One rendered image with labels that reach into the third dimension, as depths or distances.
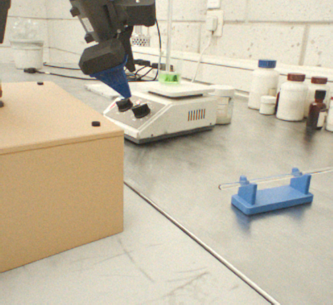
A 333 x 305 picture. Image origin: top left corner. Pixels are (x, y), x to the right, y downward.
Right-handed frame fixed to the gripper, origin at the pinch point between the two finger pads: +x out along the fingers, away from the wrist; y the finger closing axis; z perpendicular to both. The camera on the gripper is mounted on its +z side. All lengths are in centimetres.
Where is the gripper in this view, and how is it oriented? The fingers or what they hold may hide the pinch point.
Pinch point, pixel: (122, 66)
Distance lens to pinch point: 57.5
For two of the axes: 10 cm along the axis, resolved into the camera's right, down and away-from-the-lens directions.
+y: 0.0, -6.1, 7.9
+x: 3.5, 7.5, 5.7
